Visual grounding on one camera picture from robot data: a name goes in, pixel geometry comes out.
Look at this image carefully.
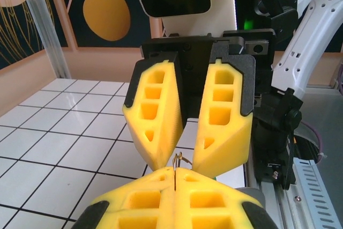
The aluminium corner post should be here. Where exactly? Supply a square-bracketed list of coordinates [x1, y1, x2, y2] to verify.
[19, 0, 72, 80]

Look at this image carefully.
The large silver keyring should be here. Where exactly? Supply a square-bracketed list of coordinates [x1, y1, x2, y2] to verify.
[173, 153, 179, 193]

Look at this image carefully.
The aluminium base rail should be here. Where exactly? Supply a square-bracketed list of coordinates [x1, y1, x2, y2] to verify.
[244, 86, 343, 229]

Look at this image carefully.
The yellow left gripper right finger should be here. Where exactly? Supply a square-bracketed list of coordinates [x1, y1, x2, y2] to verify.
[174, 167, 273, 229]

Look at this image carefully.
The grey slotted cable duct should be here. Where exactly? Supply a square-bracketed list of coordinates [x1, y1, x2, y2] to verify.
[293, 158, 343, 229]

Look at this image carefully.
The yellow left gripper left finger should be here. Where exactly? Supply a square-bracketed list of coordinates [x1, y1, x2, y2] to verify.
[74, 167, 176, 229]

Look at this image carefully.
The small silver key ring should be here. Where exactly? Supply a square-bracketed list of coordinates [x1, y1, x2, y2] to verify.
[176, 152, 193, 166]

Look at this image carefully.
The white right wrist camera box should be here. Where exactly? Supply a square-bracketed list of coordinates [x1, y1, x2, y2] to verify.
[126, 0, 238, 38]

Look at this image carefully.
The black ribbon cable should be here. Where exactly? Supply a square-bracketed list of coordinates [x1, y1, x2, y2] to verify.
[284, 134, 296, 190]

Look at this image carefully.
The purple cable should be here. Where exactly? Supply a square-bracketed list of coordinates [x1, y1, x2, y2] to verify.
[302, 121, 328, 165]

